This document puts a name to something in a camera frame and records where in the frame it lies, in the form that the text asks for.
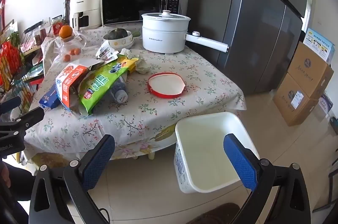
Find white electric cooking pot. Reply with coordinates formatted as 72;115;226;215
141;10;229;54

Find wooden shelf board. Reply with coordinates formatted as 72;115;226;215
20;44;44;56

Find brown floor mat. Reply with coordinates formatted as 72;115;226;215
195;202;241;224

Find cardboard box white sticker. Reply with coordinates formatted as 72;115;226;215
273;73;320;126

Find small-flowered white cloth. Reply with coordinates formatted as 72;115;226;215
42;22;144;74

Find orange and white snack bag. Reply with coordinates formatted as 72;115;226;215
55;59;105;116

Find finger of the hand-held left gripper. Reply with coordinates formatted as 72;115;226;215
0;108;45;135
0;96;22;115

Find white nut kernel packet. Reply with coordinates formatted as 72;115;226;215
95;45;119;60

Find clear plastic bottle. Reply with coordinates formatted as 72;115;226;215
109;73;129;104

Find small blue white packet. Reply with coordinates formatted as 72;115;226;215
318;93;334;115

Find orange red packets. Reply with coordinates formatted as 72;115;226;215
0;39;22;83

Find blue small box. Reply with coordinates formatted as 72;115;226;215
39;82;60;109

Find green snack bag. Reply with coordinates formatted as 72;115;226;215
79;57;139;116

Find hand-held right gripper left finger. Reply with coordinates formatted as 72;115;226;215
29;134;116;224

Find green and white bag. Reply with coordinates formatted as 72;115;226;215
26;64;44;79

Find red-label jar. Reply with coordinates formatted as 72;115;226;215
51;16;64;35

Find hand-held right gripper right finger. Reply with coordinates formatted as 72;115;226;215
223;133;312;224

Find person's left forearm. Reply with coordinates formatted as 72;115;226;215
0;159;35;224

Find dark green squash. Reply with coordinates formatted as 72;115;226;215
104;28;128;41

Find grey refrigerator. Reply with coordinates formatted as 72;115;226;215
191;0;309;95

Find white air fryer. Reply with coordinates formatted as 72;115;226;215
69;0;103;31

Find large orange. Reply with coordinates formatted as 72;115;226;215
59;25;73;38

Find black wire rack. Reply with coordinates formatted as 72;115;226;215
0;24;45;113

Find white flower-print bowl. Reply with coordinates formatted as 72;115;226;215
103;30;133;47

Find black microwave oven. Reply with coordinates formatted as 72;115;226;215
101;0;191;27

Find yellow foil wrapper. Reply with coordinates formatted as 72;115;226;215
116;55;139;74

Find glass teapot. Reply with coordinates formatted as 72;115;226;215
54;35;83;56

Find blue and white box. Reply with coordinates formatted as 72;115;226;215
303;28;336;64

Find large-flowered beige tablecloth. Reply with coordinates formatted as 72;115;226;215
23;24;247;161

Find brown cardboard box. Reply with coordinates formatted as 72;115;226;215
287;41;334;99

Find red-rimmed round lid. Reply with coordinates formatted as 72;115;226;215
147;72;186;99

